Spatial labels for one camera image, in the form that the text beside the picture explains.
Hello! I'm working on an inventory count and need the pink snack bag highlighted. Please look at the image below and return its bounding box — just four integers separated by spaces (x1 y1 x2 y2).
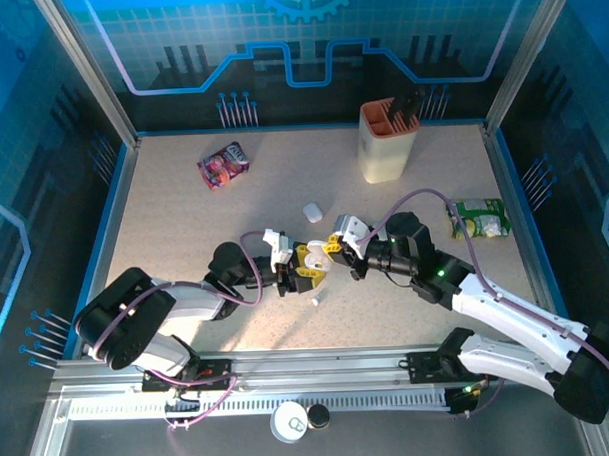
195 141 252 192

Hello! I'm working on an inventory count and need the green snack bag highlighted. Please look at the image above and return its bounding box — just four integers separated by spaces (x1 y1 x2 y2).
446 196 514 242

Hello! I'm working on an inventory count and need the black round cap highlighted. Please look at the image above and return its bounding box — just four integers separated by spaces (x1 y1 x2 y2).
306 403 332 432

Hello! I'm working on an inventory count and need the beige utensil holder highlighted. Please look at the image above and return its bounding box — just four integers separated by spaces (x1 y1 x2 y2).
354 97 424 186

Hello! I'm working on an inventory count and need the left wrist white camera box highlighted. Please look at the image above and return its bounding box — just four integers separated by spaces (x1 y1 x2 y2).
261 226 296 270

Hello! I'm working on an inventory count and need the black utensil handle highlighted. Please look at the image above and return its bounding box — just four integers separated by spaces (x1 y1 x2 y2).
388 94 409 129
404 86 427 121

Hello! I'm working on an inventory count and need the white slotted cable duct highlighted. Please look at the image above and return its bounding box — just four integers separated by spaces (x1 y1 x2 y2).
67 388 452 422

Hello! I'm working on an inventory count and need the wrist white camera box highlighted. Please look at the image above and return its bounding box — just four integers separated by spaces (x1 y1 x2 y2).
261 226 296 270
328 213 372 252

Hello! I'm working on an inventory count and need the aluminium frame post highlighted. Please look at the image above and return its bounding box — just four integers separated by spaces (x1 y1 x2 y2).
478 0 582 137
31 0 142 152

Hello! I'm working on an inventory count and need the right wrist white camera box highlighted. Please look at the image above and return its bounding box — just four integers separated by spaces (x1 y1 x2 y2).
328 213 372 252

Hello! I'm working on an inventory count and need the aluminium mounting rail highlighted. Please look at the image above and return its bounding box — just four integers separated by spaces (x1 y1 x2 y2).
48 338 589 398

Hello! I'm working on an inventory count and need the white tin can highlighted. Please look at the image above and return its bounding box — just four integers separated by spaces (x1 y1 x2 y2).
269 400 311 445

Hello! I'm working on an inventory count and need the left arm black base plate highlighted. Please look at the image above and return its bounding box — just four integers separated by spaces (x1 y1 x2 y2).
140 357 236 395

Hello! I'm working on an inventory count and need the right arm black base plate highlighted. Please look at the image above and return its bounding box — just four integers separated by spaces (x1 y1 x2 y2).
405 348 500 386

